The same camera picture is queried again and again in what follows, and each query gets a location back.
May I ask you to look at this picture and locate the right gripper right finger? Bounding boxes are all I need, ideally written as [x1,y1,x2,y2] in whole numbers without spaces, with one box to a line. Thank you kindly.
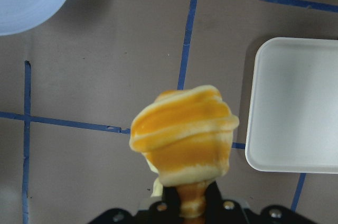
[203,182,223,224]

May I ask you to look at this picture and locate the white rectangular tray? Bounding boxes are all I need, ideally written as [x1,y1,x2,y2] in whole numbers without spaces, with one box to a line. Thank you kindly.
[245,37,337,174]

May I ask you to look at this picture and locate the striped bread roll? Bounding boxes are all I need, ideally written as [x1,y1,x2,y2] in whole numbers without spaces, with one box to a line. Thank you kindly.
[129,85,239,219]

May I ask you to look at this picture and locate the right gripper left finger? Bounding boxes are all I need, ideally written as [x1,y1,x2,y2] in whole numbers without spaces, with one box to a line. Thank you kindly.
[162,187,182,224]

